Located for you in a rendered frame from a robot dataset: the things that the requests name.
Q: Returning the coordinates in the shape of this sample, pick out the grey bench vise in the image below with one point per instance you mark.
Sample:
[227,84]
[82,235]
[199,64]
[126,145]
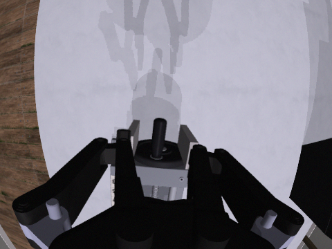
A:
[158,164]

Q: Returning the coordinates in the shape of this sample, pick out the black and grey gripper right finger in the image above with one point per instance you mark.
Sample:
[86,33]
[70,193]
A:
[212,175]

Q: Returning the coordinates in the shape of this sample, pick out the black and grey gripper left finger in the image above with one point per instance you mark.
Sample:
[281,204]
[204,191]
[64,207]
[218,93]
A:
[52,208]

